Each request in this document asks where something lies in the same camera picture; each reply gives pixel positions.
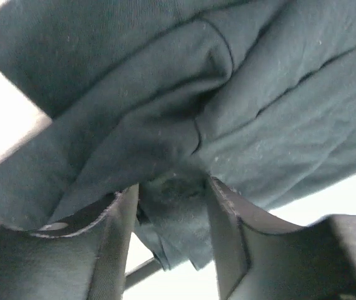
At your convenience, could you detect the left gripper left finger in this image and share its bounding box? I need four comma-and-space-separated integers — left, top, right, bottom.
0, 186, 139, 299

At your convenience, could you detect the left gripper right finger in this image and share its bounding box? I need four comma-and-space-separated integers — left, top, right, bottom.
207, 177, 356, 300

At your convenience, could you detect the black t-shirt blue logo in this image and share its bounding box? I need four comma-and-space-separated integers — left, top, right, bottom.
0, 1, 356, 268

